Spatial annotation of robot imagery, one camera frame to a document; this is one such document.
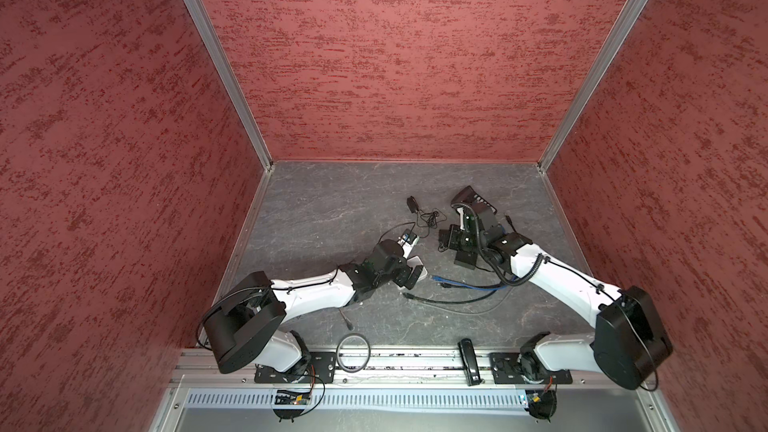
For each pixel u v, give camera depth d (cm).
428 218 103
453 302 86
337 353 76
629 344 42
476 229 65
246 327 43
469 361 72
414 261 92
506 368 74
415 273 76
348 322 81
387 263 65
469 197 108
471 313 84
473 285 88
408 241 73
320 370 74
